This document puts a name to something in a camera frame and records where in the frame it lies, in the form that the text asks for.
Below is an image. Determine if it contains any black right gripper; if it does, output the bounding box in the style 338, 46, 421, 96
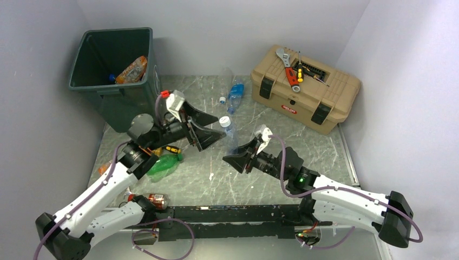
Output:
224, 137, 288, 181

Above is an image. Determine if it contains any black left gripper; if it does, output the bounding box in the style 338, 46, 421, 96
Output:
147, 99, 226, 151

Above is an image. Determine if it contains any crushed clear blue bottle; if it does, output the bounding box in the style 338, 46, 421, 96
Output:
219, 116, 238, 155

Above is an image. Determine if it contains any blue label water bottle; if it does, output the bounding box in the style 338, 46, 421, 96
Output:
227, 83, 245, 115

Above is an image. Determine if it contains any clear orange-label bottle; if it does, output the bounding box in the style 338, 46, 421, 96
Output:
115, 56, 148, 84

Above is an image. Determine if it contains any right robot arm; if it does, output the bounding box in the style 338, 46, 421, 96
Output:
223, 138, 415, 248

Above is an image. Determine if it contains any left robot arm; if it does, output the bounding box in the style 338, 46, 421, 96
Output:
34, 101, 225, 259

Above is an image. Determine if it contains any dark green trash bin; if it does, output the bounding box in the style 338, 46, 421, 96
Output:
68, 27, 162, 133

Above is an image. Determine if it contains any small screwdriver on table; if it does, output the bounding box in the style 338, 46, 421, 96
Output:
153, 145, 181, 155

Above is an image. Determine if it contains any green plastic bottle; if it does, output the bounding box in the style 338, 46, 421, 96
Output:
147, 153, 183, 183

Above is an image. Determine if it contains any tall clear bottle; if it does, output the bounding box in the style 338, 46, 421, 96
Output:
218, 67, 234, 105

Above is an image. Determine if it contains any crushed red soda can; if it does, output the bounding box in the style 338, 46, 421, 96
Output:
123, 193, 169, 212

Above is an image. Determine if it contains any tan plastic toolbox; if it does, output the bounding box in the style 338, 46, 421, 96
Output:
250, 45, 362, 135

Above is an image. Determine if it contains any yellow black screwdriver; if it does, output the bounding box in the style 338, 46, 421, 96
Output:
297, 52, 304, 83

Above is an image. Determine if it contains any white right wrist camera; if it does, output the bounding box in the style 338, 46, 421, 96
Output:
254, 124, 273, 155

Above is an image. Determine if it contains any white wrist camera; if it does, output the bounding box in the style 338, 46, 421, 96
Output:
160, 90, 186, 122
254, 124, 273, 155

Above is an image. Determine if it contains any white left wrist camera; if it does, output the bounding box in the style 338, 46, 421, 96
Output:
160, 90, 186, 122

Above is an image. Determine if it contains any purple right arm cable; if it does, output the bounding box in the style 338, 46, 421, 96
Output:
268, 134, 424, 244

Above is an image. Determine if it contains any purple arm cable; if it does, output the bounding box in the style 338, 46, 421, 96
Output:
32, 94, 166, 260
268, 134, 424, 244

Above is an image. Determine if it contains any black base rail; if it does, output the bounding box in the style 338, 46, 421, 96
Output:
120, 204, 334, 242

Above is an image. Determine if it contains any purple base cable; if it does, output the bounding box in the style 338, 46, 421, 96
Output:
130, 218, 196, 260

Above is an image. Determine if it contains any red-handled adjustable wrench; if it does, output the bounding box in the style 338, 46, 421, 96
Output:
276, 48, 301, 93

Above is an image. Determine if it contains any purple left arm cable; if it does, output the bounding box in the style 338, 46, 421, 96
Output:
32, 94, 166, 260

